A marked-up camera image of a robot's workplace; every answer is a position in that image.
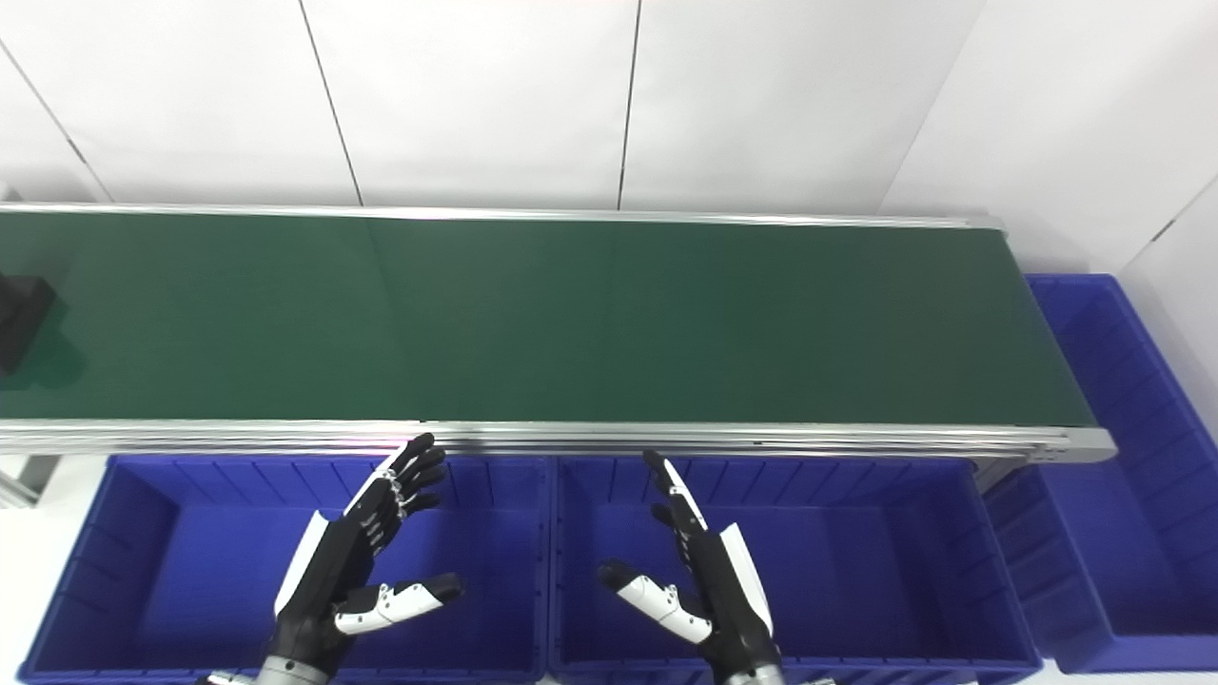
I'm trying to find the aluminium conveyor leg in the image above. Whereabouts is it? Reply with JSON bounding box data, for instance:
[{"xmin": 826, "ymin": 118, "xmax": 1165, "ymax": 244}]
[
  {"xmin": 975, "ymin": 457, "xmax": 1029, "ymax": 496},
  {"xmin": 0, "ymin": 455, "xmax": 63, "ymax": 510}
]

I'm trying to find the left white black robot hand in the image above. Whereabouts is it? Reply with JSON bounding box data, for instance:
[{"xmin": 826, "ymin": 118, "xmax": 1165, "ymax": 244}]
[{"xmin": 271, "ymin": 434, "xmax": 464, "ymax": 667}]

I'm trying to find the blue plastic bin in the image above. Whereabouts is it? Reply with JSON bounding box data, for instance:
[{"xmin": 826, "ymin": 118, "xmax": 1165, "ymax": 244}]
[
  {"xmin": 985, "ymin": 274, "xmax": 1218, "ymax": 675},
  {"xmin": 550, "ymin": 455, "xmax": 1043, "ymax": 685},
  {"xmin": 17, "ymin": 455, "xmax": 553, "ymax": 685}
]

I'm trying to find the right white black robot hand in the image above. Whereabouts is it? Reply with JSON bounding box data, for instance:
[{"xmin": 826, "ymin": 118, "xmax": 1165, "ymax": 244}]
[{"xmin": 598, "ymin": 450, "xmax": 783, "ymax": 678}]

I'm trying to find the black cylinder block part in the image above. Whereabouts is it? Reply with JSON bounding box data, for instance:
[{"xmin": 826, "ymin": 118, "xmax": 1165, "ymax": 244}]
[{"xmin": 0, "ymin": 274, "xmax": 56, "ymax": 375}]

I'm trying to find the green conveyor belt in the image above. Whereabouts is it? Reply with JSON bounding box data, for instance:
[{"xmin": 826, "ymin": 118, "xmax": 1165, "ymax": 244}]
[
  {"xmin": 0, "ymin": 202, "xmax": 1116, "ymax": 467},
  {"xmin": 0, "ymin": 211, "xmax": 1097, "ymax": 427}
]

